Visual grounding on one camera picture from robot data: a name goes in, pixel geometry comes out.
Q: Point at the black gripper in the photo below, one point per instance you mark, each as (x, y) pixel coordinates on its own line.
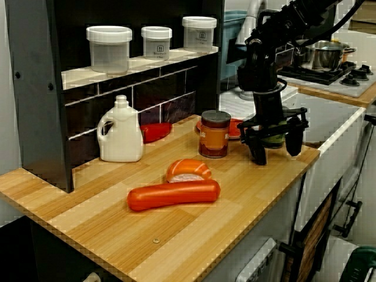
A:
(267, 105)

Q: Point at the green peas can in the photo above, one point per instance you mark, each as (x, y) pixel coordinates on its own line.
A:
(273, 139)

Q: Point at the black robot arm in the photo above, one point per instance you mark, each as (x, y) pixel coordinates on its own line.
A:
(264, 73)

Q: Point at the white sink unit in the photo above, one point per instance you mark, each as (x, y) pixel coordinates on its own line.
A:
(232, 104)

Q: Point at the orange red plate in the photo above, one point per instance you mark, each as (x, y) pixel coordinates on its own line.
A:
(235, 129)

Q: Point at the brown beans can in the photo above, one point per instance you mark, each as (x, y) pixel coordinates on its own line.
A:
(214, 138)

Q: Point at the white toy stove top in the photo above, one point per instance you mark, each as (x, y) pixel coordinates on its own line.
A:
(337, 85)

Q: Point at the salmon sushi toy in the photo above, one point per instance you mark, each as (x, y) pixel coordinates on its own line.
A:
(188, 169)

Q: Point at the grey stove knob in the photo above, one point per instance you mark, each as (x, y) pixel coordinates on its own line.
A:
(350, 80)
(362, 73)

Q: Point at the steel cooking pot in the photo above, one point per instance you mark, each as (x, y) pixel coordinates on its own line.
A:
(323, 57)

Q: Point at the orange toy sausage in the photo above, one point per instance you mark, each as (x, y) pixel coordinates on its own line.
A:
(173, 195)

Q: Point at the red toy pepper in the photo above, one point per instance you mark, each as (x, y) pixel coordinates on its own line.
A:
(155, 132)

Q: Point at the grey dispenser panel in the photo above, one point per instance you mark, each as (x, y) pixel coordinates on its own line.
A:
(258, 264)

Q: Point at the white lidded plastic jar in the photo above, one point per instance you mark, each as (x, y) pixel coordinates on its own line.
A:
(108, 50)
(156, 44)
(199, 32)

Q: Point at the dark green plastic object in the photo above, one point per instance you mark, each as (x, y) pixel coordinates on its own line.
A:
(362, 264)

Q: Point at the brass countertop screw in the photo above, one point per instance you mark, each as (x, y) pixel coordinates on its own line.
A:
(156, 241)

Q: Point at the white detergent bottle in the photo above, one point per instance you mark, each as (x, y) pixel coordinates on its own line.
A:
(120, 138)

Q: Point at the dark grey shelf hutch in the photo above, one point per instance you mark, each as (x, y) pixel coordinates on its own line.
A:
(38, 88)

